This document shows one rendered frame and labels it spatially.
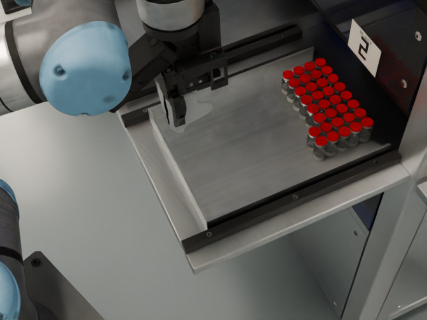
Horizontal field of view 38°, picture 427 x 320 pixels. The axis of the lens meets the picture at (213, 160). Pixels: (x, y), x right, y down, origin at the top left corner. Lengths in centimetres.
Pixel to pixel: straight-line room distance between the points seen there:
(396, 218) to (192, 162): 40
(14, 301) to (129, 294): 109
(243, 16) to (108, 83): 83
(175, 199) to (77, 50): 58
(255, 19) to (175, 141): 35
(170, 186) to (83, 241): 103
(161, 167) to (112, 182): 108
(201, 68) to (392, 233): 64
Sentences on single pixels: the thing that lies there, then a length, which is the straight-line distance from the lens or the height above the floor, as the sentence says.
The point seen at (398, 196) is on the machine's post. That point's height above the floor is 80.
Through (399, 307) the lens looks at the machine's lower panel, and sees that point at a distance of 177.
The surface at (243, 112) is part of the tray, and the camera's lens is 115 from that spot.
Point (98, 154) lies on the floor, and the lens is 224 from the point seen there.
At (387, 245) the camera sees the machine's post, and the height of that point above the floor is 64.
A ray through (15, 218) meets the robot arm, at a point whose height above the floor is 96.
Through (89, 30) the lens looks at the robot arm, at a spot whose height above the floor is 143.
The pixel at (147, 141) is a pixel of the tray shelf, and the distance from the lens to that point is 113.
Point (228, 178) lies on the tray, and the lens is 107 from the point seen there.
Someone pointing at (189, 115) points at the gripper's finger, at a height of 113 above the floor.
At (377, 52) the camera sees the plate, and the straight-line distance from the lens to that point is 105.
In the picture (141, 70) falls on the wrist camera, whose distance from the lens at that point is 73.
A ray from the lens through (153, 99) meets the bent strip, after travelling 119.
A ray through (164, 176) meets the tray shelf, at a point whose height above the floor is 88.
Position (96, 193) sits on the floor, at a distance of 215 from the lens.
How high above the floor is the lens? 177
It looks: 55 degrees down
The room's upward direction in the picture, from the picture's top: 5 degrees counter-clockwise
